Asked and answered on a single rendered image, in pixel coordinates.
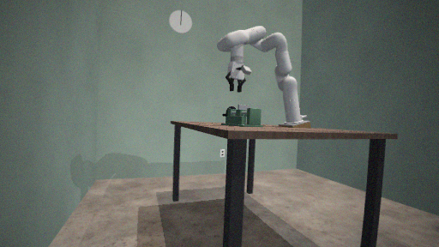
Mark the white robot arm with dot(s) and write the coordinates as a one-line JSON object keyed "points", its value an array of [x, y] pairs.
{"points": [[233, 43]]}

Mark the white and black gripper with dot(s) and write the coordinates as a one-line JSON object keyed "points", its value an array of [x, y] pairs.
{"points": [[235, 73]]}

